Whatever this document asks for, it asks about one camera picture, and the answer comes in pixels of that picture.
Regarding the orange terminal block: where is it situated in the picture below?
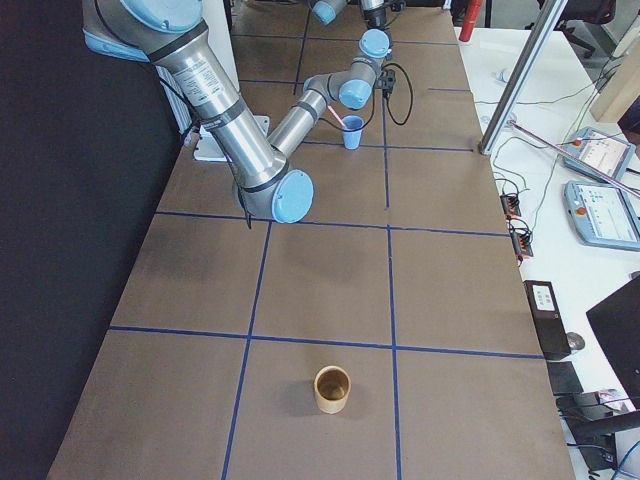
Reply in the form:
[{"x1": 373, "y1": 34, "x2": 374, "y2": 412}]
[
  {"x1": 500, "y1": 193, "x2": 521, "y2": 219},
  {"x1": 509, "y1": 226, "x2": 534, "y2": 261}
]

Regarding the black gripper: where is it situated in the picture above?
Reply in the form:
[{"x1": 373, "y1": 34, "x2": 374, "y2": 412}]
[{"x1": 376, "y1": 69, "x2": 396, "y2": 98}]

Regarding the orange terminal block far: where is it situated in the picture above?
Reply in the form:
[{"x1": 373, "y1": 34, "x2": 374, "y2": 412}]
[{"x1": 500, "y1": 193, "x2": 521, "y2": 219}]

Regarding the aluminium frame post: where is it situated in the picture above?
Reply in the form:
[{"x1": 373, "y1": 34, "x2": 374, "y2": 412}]
[{"x1": 478, "y1": 0, "x2": 568, "y2": 155}]

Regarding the wooden bamboo chopstick holder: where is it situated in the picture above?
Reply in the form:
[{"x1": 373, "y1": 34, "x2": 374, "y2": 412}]
[{"x1": 313, "y1": 365, "x2": 351, "y2": 414}]

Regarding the pink chopstick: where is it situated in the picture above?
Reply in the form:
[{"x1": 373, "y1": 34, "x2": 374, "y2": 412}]
[{"x1": 327, "y1": 104, "x2": 347, "y2": 130}]

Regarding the black monitor corner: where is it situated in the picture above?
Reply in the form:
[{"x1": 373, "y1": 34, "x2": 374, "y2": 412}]
[{"x1": 587, "y1": 278, "x2": 640, "y2": 403}]

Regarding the red fire extinguisher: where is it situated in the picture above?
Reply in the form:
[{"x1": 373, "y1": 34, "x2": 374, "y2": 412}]
[{"x1": 458, "y1": 0, "x2": 484, "y2": 43}]

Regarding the teach pendant front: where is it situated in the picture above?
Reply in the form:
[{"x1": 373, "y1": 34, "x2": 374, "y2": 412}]
[{"x1": 563, "y1": 181, "x2": 639, "y2": 251}]

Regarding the black box with label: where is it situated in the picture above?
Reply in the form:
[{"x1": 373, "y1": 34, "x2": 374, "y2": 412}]
[{"x1": 523, "y1": 280, "x2": 571, "y2": 361}]

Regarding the teach pendant near person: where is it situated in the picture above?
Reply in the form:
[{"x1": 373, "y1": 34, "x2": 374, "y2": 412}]
[{"x1": 563, "y1": 126, "x2": 635, "y2": 181}]

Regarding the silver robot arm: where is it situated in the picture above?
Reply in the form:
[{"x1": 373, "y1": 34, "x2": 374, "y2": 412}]
[
  {"x1": 307, "y1": 0, "x2": 406, "y2": 30},
  {"x1": 82, "y1": 1, "x2": 391, "y2": 223}
]

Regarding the orange terminal block near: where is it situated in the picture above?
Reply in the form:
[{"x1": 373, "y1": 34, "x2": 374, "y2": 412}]
[{"x1": 509, "y1": 226, "x2": 534, "y2": 261}]

